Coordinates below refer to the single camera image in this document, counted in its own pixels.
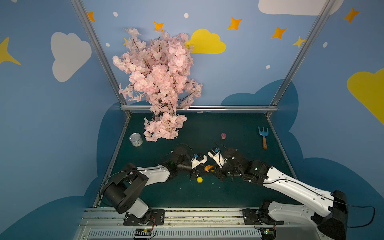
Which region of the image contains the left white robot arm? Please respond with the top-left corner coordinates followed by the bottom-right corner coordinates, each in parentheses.
top-left (99, 147), bottom-right (207, 224)

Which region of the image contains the blue garden fork toy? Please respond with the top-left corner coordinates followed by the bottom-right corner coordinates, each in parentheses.
top-left (258, 127), bottom-right (269, 150)

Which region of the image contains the pink cherry blossom tree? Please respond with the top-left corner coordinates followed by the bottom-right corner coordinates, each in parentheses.
top-left (113, 28), bottom-right (203, 142)

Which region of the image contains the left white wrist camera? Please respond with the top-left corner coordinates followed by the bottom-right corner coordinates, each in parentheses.
top-left (191, 154), bottom-right (207, 169)

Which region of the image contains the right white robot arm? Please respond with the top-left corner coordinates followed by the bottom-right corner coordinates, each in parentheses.
top-left (206, 148), bottom-right (350, 240)

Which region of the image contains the aluminium frame post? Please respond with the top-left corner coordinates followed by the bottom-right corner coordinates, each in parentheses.
top-left (266, 0), bottom-right (336, 119)
top-left (71, 0), bottom-right (127, 107)

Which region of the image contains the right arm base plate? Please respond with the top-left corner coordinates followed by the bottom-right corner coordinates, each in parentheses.
top-left (242, 208), bottom-right (284, 226)

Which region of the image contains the aluminium frame back bar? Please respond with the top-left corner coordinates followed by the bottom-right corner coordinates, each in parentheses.
top-left (121, 105), bottom-right (278, 112)

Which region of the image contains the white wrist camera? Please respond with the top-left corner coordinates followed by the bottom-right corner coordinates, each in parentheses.
top-left (208, 148), bottom-right (227, 168)
top-left (191, 154), bottom-right (207, 169)

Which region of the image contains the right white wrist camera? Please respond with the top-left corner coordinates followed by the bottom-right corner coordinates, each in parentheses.
top-left (208, 148), bottom-right (227, 168)

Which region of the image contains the small circuit board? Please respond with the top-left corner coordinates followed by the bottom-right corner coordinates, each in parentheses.
top-left (134, 228), bottom-right (152, 239)

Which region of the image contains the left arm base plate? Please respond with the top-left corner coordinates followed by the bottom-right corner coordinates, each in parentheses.
top-left (123, 209), bottom-right (165, 226)

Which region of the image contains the aluminium frame right post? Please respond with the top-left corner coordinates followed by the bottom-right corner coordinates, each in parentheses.
top-left (266, 0), bottom-right (336, 119)

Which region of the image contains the aluminium frame left post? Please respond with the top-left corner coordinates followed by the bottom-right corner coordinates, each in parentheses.
top-left (71, 0), bottom-right (127, 107)

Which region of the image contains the aluminium front rail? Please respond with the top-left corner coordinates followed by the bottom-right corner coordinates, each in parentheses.
top-left (74, 208), bottom-right (327, 240)

